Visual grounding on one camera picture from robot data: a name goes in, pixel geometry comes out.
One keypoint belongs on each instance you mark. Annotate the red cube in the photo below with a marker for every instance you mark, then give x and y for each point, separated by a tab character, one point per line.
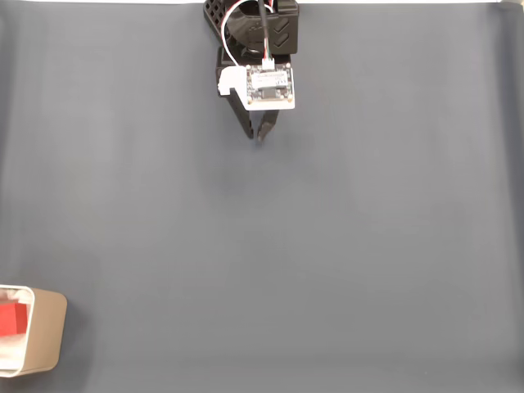
14	319

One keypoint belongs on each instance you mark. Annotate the dark blue-grey mat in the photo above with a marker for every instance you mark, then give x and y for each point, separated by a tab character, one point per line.
286	245

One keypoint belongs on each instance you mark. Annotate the beige box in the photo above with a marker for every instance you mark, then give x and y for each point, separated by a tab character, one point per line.
47	331

